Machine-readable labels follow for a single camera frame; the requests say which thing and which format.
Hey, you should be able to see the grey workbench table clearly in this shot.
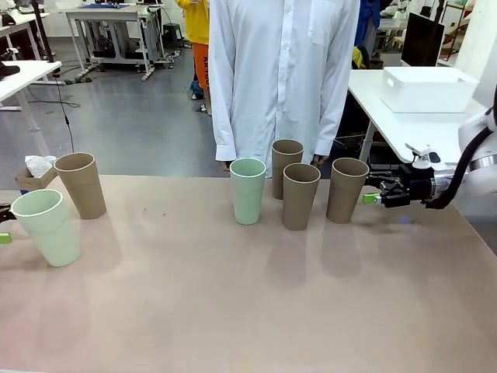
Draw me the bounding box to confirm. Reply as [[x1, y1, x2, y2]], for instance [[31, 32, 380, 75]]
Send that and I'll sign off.
[[64, 6, 165, 82]]

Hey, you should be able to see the person's left forearm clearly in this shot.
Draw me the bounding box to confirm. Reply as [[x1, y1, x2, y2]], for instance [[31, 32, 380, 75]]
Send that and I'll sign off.
[[314, 69, 350, 157]]

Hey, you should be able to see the person in blue jacket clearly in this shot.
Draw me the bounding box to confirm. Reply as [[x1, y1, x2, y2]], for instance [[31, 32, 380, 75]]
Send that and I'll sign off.
[[357, 0, 382, 48]]

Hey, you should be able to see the cardboard box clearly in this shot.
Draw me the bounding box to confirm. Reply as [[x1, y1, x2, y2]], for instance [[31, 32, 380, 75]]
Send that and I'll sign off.
[[15, 166, 59, 192]]

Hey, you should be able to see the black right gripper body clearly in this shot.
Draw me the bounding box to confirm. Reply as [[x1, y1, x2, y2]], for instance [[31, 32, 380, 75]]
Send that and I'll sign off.
[[392, 165, 435, 208]]

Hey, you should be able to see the white plastic basket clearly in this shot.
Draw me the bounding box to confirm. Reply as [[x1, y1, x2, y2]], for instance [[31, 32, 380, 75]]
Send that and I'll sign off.
[[378, 66, 481, 114]]

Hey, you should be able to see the black object on desk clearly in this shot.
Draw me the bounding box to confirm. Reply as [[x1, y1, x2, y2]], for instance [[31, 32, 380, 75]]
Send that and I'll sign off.
[[0, 61, 21, 82]]

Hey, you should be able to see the white crumpled tissue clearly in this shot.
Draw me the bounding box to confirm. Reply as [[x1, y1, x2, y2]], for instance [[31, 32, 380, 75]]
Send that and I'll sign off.
[[24, 155, 57, 179]]

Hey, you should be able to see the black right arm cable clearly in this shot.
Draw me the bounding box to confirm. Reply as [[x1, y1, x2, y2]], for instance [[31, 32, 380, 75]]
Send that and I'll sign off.
[[425, 126, 496, 211]]

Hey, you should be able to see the dark metal stool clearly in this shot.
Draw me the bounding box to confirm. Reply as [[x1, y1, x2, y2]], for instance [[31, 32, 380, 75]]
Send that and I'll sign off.
[[162, 23, 182, 50]]

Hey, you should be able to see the person's right forearm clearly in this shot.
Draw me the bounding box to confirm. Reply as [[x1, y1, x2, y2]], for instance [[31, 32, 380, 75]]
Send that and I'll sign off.
[[212, 77, 238, 162]]

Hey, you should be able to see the person in yellow and orange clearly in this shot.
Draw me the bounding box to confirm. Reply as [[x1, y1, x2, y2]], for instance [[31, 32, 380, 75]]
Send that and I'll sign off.
[[174, 0, 213, 114]]

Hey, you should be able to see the black stand pole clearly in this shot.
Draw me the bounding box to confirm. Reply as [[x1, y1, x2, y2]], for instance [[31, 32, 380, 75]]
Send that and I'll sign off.
[[32, 0, 56, 64]]

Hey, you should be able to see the pale green plastic cup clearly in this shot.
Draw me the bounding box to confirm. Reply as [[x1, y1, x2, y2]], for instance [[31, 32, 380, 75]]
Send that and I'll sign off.
[[229, 157, 267, 226], [10, 189, 82, 268]]

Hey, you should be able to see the brown plastic cup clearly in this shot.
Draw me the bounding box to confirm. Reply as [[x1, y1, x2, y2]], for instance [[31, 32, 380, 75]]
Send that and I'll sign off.
[[271, 139, 304, 200], [282, 162, 322, 232], [325, 157, 370, 225], [54, 152, 108, 221]]

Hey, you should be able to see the person in white shirt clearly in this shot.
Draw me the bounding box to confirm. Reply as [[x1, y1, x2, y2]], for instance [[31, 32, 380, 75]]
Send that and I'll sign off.
[[209, 0, 360, 178]]

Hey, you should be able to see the black floor cable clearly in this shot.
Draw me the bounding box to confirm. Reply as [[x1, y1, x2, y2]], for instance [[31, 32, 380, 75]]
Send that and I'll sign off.
[[26, 69, 82, 155]]

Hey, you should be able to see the white desk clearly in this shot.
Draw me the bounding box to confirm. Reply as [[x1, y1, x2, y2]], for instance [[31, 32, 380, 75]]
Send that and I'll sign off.
[[0, 60, 63, 156]]

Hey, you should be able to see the black computer monitor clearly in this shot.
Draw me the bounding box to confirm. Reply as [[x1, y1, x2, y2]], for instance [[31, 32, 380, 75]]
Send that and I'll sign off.
[[400, 11, 446, 69]]

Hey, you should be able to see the white side table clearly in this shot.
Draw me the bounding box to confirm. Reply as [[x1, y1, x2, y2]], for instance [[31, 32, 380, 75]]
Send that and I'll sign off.
[[347, 68, 491, 164]]

